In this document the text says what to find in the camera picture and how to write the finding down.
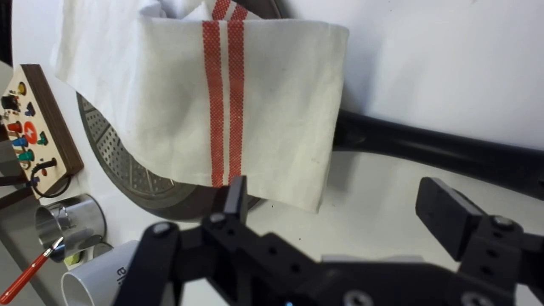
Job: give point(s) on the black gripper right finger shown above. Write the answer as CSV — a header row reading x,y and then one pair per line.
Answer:
x,y
450,219

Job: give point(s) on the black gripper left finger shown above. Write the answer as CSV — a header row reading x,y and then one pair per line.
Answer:
x,y
234,198

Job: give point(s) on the white red-striped tea towel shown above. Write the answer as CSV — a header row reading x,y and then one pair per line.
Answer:
x,y
170,96

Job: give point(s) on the dark frying pan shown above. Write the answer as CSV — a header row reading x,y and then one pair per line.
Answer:
x,y
141,188

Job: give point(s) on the large steel measuring cup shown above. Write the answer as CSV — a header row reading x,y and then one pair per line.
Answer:
x,y
78,222

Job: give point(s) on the wooden busy board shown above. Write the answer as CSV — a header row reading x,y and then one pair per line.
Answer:
x,y
52,134

